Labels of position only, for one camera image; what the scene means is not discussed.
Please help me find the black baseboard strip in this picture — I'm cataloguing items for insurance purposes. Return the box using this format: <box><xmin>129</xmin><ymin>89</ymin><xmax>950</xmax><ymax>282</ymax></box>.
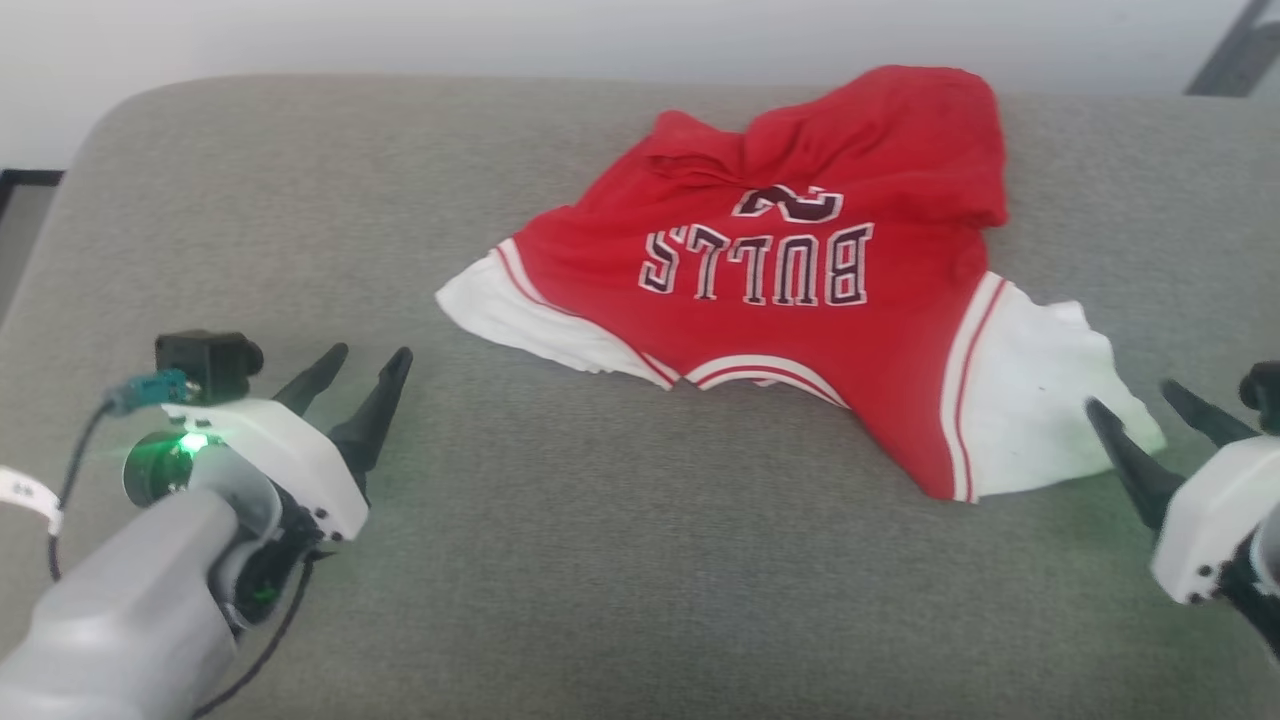
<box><xmin>0</xmin><ymin>169</ymin><xmax>65</xmax><ymax>219</ymax></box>

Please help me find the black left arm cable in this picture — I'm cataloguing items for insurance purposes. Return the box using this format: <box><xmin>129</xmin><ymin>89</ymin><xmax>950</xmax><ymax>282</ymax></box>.
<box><xmin>47</xmin><ymin>398</ymin><xmax>116</xmax><ymax>584</ymax></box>

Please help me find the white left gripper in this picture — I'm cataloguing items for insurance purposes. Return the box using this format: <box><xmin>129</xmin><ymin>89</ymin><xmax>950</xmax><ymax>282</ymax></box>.
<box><xmin>122</xmin><ymin>343</ymin><xmax>414</xmax><ymax>544</ymax></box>

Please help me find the white cable tag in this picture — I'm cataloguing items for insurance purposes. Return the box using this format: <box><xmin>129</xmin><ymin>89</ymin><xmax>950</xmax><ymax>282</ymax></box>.
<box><xmin>0</xmin><ymin>465</ymin><xmax>64</xmax><ymax>537</ymax></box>

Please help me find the red and white basketball jersey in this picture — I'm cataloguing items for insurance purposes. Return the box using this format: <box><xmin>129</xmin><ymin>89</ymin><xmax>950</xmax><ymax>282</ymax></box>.
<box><xmin>435</xmin><ymin>65</ymin><xmax>1168</xmax><ymax>504</ymax></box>

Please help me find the grey metal post with bracket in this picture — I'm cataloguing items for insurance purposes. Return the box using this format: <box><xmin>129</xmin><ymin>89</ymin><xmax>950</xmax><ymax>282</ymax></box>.
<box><xmin>1185</xmin><ymin>0</ymin><xmax>1280</xmax><ymax>98</ymax></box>

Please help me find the teal left camera connector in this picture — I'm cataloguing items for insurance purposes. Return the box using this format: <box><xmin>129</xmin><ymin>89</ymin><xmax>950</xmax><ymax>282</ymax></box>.
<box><xmin>104</xmin><ymin>369</ymin><xmax>193</xmax><ymax>417</ymax></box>

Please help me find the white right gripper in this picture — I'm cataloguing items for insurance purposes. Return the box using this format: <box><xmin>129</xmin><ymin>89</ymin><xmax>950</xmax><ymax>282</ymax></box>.
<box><xmin>1085</xmin><ymin>379</ymin><xmax>1280</xmax><ymax>607</ymax></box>

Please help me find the grey fabric sofa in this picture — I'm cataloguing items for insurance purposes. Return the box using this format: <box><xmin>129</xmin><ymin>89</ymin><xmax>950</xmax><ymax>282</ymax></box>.
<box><xmin>0</xmin><ymin>75</ymin><xmax>1280</xmax><ymax>720</ymax></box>

